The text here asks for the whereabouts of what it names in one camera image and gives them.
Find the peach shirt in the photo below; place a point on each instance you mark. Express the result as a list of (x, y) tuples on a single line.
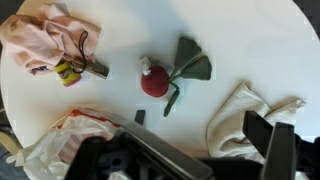
[(36, 36)]

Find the white red plastic bag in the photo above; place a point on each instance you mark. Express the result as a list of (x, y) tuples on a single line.
[(76, 130)]

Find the beige towel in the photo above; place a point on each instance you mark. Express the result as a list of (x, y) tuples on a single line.
[(233, 126)]

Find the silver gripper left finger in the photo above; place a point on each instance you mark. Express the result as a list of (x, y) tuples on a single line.
[(166, 150)]

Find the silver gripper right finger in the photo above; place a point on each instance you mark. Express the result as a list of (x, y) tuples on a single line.
[(280, 150)]

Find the yellow play dough container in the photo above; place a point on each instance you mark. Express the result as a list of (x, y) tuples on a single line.
[(68, 75)]

